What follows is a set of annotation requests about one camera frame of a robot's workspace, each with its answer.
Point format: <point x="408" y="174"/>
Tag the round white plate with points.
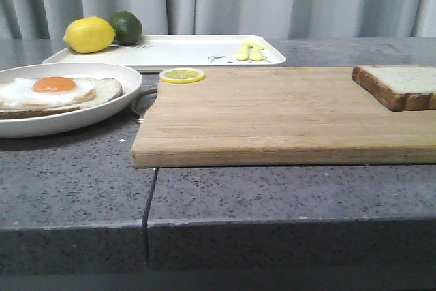
<point x="129" y="78"/>

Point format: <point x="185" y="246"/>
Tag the white bread slice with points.
<point x="398" y="88"/>

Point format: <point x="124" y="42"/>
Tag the fried egg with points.
<point x="42" y="93"/>

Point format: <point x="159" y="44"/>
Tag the white rectangular tray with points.
<point x="158" y="52"/>

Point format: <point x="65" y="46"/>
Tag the lemon slice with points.
<point x="182" y="75"/>

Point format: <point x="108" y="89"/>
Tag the wooden cutting board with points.
<point x="276" y="116"/>

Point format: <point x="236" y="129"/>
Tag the green lime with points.
<point x="127" y="26"/>

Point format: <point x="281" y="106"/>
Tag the yellow lemon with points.
<point x="89" y="35"/>

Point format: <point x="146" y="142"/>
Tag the cutting board metal handle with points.
<point x="143" y="101"/>

